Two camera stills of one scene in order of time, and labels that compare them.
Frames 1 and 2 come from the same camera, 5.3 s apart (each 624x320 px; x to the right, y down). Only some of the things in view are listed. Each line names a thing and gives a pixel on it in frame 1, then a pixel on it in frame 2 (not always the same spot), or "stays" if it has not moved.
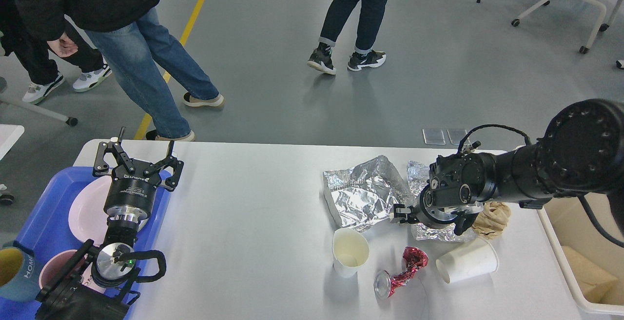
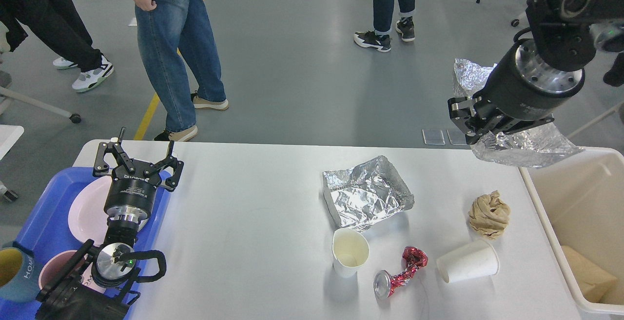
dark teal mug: (19, 280) stays
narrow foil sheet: (418, 176) → (534, 146)
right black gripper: (464, 214) → (523, 87)
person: (111, 4) → (170, 17)
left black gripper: (130, 194) stays
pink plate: (87, 217) stays
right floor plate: (456, 135) stays
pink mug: (53, 265) stays
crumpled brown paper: (492, 222) stays
